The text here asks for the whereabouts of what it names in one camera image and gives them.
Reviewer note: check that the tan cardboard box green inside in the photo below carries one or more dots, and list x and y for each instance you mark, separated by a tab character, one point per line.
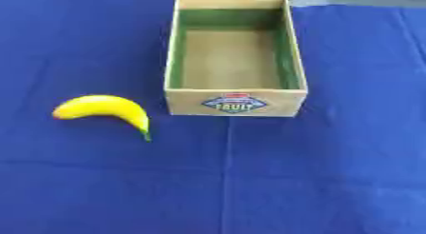
233	63

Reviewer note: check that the yellow toy banana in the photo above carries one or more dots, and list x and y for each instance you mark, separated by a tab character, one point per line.
105	107

